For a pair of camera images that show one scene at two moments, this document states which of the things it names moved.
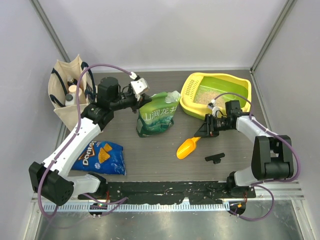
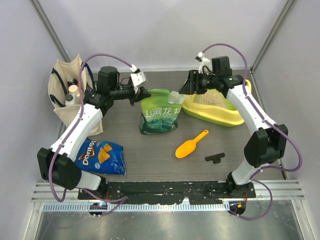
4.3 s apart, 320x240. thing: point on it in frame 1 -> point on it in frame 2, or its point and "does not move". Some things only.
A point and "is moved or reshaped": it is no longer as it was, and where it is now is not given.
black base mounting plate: [167, 193] does not move
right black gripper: [207, 129] -> [190, 87]
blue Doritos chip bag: [102, 157] does not move
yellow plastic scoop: [186, 147] does not move
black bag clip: [216, 158] does not move
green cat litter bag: [157, 115] is moved or reshaped
